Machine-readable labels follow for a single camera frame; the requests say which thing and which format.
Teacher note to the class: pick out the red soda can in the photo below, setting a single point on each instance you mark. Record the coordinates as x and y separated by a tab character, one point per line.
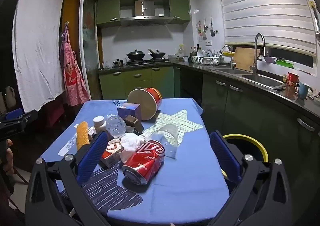
143	163

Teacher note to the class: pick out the wooden cutting board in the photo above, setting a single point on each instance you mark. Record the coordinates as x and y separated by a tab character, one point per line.
246	58

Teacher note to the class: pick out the hanging kitchen utensil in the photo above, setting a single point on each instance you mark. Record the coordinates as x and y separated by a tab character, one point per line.
205	31

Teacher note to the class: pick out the clear plastic cup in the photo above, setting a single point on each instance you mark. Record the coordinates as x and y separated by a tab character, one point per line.
166	136

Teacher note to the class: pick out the steel kitchen faucet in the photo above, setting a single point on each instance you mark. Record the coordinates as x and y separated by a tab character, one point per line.
258	48

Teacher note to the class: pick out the clear plastic bottle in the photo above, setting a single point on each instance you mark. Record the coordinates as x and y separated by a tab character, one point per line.
115	124

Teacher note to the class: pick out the yellow dish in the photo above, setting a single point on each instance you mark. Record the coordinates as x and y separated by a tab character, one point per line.
228	53

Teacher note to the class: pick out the yellow corn cob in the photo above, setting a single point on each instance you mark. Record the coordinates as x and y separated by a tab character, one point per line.
82	134

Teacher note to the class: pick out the green plastic tray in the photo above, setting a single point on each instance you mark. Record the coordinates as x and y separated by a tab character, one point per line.
283	63

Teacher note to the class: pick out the black wok with lid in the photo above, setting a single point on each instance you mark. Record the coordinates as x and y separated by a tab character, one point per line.
135	55

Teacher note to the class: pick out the white window blind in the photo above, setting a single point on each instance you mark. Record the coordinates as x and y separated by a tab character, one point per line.
265	6

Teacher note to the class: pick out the steel kitchen sink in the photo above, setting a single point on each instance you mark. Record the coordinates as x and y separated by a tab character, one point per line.
250	76

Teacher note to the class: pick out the red checked apron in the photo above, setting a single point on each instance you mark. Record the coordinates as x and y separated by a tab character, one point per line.
72	76

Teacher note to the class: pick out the plastic oil bottle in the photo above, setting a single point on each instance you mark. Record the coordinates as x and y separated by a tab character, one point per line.
180	51

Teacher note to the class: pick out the light green base cabinets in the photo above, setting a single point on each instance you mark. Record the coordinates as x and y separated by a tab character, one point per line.
137	81

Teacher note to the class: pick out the dark sauce bottle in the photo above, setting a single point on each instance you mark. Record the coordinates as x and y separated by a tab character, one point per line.
198	50

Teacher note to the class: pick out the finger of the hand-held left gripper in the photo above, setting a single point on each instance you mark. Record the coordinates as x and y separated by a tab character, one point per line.
13	114
25	118

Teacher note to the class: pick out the dark green base cabinets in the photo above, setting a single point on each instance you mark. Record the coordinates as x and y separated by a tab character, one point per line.
250	111

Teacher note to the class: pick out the steel range hood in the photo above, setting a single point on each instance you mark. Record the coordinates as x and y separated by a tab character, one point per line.
145	18

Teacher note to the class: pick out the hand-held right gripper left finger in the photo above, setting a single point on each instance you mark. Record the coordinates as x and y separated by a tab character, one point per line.
92	156

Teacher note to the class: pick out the purple bowl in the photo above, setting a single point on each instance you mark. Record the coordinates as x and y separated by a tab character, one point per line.
270	59

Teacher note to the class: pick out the small steel pot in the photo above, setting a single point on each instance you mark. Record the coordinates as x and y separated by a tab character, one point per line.
118	62

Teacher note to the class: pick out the hanging black spatula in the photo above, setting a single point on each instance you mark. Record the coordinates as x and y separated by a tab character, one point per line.
212	28

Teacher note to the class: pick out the red mug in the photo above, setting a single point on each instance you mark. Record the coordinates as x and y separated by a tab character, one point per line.
292	78

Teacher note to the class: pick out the person's left hand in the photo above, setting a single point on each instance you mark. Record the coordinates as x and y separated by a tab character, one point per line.
8	158

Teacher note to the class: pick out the blue mug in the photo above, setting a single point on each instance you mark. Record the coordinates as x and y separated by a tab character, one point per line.
302	90

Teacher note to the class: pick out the small brown box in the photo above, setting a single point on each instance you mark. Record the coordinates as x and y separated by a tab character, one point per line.
131	119

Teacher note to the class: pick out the white paper towel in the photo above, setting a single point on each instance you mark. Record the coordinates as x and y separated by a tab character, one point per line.
130	143

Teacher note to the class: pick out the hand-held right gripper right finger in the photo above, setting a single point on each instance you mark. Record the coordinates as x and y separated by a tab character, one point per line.
225	156

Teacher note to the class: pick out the small white pill bottle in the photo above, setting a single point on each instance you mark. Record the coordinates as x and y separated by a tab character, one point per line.
99	123

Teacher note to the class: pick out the red and white carton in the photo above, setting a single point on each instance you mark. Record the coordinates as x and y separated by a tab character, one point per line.
112	152

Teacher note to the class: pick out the white dish rack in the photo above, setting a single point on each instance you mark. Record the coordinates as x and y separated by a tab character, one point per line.
203	60

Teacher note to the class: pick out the blue cardboard box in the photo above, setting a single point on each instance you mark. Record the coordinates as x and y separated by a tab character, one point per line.
128	111

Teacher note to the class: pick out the gas stove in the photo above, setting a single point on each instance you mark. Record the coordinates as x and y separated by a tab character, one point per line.
147	61

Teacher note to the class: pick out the red round tin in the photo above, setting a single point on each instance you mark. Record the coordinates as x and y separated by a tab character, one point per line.
145	103

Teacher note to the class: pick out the white hanging sheet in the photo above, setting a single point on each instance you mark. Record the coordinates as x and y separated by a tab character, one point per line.
37	41

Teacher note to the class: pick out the white plastic jug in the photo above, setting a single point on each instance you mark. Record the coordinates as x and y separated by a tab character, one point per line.
10	96

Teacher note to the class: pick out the blue star-print tablecloth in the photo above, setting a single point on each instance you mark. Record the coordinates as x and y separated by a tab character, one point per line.
190	166

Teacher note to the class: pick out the sliding glass door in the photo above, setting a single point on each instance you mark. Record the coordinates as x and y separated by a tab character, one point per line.
88	28

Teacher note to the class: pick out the black bin with yellow rim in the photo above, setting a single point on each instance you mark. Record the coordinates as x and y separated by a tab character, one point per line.
246	136

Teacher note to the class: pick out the green wall cabinets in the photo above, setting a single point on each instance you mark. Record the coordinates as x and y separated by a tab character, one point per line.
110	6

